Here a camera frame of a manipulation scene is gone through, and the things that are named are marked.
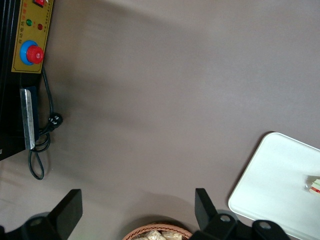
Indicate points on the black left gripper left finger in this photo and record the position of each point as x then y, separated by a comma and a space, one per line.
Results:
67, 210

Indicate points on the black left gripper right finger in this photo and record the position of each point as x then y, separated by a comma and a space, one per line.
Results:
207, 215

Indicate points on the triangle sandwich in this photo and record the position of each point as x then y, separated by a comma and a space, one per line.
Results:
313, 186

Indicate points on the beige rectangular tray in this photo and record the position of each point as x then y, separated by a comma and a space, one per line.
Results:
270, 180

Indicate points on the clear cereal snack packet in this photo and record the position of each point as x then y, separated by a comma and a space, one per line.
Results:
172, 235
152, 235

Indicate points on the round brown wicker basket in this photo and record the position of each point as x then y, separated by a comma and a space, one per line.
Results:
135, 232

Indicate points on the brown table cover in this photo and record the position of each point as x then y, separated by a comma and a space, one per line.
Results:
162, 100

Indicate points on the yellow black control box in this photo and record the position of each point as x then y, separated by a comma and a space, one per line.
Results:
10, 100

